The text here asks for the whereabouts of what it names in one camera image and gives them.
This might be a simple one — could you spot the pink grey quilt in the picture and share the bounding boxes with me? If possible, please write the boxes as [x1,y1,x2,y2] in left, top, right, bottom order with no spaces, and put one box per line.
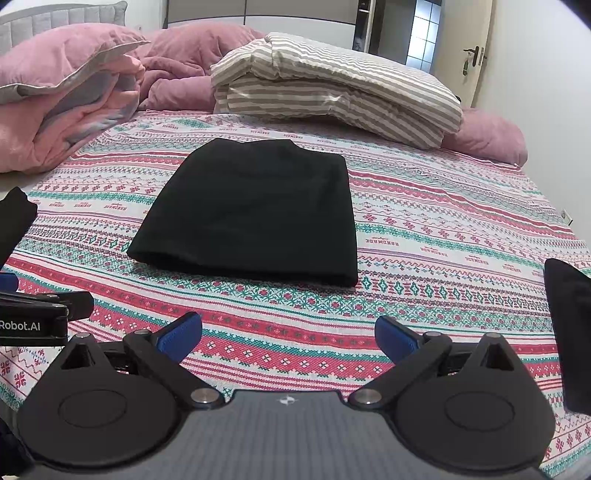
[0,54,147,175]

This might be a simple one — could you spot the black pants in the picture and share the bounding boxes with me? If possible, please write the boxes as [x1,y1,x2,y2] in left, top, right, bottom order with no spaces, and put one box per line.
[127,137,360,288]

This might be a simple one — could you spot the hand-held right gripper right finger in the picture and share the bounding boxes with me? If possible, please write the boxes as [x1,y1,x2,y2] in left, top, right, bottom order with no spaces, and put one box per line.
[348,316,542,411]

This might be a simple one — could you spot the cream door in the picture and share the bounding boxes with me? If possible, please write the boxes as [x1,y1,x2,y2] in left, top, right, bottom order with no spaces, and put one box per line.
[433,0,496,112]

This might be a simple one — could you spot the pink blanket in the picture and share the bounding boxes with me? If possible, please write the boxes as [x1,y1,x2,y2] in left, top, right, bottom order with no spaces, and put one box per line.
[135,25,528,168]

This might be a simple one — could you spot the pink pillow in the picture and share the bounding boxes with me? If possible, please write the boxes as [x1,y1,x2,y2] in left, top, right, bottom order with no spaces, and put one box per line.
[0,23,151,105]

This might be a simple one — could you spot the metal door handle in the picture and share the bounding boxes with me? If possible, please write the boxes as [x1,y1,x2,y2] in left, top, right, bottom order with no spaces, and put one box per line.
[462,45,486,78]

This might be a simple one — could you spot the striped beige quilt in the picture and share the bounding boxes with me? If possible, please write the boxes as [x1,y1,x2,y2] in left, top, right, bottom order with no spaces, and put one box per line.
[210,31,464,149]

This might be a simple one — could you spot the dark cloth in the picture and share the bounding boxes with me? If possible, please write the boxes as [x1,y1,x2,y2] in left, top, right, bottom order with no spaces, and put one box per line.
[543,257,591,416]
[0,186,38,271]

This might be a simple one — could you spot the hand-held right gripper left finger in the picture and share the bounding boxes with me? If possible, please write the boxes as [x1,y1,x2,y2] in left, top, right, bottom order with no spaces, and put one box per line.
[47,311,225,411]

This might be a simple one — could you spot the patterned red green bedsheet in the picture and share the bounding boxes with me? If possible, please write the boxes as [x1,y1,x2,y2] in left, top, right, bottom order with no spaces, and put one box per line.
[0,108,591,478]

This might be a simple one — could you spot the grey padded headboard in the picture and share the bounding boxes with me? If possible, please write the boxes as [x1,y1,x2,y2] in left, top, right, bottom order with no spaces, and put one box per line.
[0,0,129,43]

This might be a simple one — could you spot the white wardrobe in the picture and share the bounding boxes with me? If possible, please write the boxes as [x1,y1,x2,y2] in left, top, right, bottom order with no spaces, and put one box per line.
[165,0,385,54]

